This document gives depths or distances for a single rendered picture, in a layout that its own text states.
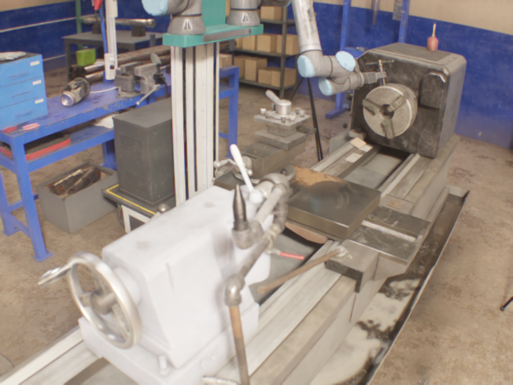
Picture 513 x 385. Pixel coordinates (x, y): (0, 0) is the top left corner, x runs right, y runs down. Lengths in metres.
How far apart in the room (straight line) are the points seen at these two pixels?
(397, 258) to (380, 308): 0.55
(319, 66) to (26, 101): 1.81
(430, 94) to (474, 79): 3.39
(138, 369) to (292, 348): 0.40
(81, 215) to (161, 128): 0.97
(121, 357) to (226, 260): 0.34
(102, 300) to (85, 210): 2.40
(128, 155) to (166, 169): 0.25
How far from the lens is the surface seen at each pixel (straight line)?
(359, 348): 1.80
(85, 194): 3.23
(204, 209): 1.07
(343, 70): 1.89
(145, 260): 0.91
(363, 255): 1.46
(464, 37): 5.59
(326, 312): 1.29
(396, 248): 1.53
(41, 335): 2.52
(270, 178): 1.29
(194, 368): 1.02
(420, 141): 2.39
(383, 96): 2.17
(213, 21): 2.55
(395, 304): 2.04
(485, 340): 2.65
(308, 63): 1.82
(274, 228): 1.03
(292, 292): 1.32
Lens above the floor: 1.70
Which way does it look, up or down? 28 degrees down
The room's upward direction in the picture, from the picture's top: 2 degrees clockwise
